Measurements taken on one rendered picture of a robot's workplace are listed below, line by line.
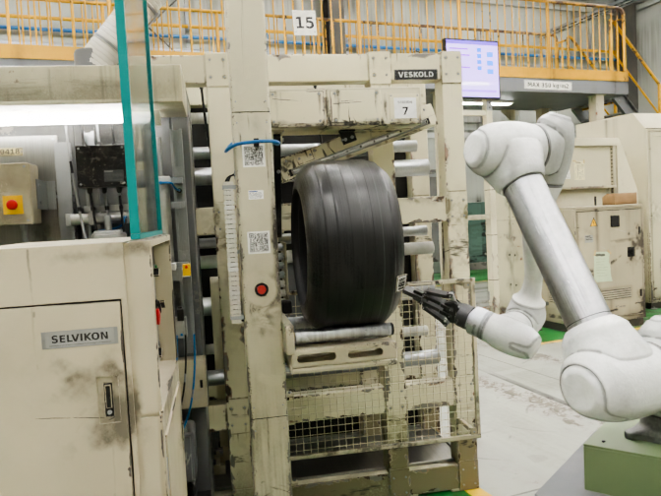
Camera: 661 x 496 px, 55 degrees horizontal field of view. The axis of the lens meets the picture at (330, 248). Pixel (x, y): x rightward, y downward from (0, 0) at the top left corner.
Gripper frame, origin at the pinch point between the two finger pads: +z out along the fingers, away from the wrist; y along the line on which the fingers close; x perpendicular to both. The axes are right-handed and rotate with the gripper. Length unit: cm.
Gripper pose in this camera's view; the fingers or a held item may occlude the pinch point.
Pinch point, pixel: (413, 292)
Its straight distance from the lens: 204.7
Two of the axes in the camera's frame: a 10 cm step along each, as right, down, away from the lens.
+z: -8.0, -3.5, 4.9
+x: 6.0, -4.1, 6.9
